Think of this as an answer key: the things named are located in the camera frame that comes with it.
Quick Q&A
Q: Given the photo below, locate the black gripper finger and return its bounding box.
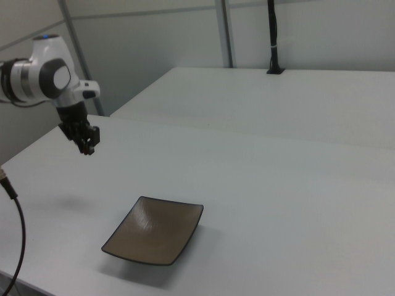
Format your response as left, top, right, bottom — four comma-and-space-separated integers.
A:
83, 125, 101, 156
72, 135, 88, 155

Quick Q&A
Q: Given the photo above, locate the square brown ceramic plate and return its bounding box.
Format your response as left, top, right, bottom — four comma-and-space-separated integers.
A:
101, 195, 204, 266

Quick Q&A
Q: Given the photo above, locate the black cable with metal plug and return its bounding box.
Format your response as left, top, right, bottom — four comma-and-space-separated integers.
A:
0, 165, 28, 296

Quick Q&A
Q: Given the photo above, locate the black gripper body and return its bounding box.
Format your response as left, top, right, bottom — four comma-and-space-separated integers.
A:
56, 102, 92, 143

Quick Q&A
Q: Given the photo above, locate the black pole with base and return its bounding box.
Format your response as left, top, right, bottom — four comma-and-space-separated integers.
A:
266, 0, 286, 75

